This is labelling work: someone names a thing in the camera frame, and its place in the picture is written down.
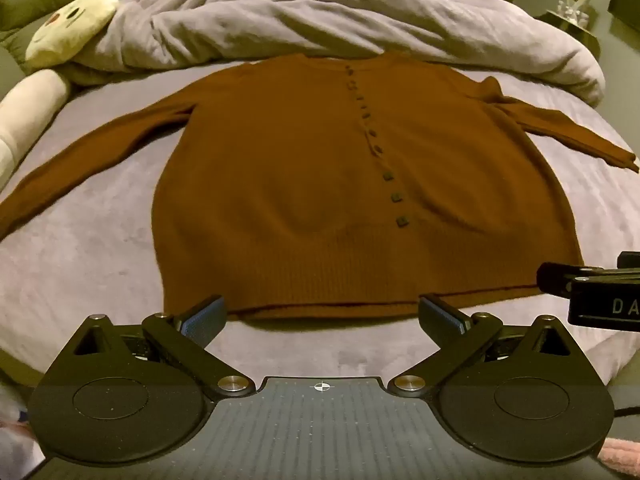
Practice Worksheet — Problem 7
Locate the grey bed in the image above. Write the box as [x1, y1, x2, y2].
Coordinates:
[0, 57, 640, 396]

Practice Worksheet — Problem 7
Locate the green pillow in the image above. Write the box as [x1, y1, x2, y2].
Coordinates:
[0, 0, 132, 86]

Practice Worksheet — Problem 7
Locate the white bolster pillow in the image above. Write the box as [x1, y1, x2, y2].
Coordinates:
[0, 67, 73, 191]

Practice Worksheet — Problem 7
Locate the brown button cardigan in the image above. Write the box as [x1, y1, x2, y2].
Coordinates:
[0, 52, 640, 322]

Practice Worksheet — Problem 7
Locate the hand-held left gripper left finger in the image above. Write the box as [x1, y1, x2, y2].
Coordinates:
[47, 294, 257, 401]

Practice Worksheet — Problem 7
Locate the bedside shelf with ornaments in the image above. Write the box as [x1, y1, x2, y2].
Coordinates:
[541, 0, 602, 43]

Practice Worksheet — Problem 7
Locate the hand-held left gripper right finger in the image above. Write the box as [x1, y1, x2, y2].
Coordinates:
[386, 294, 608, 400]

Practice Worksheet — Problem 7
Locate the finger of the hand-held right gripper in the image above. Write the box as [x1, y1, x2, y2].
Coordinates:
[536, 261, 590, 302]

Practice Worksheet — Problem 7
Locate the grey crumpled duvet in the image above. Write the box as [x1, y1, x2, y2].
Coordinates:
[65, 0, 607, 107]

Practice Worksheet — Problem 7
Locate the cream plush face pillow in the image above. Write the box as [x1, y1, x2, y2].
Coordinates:
[24, 0, 120, 70]

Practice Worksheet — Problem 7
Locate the pink fluffy cloth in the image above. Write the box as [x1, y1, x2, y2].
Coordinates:
[597, 437, 640, 480]

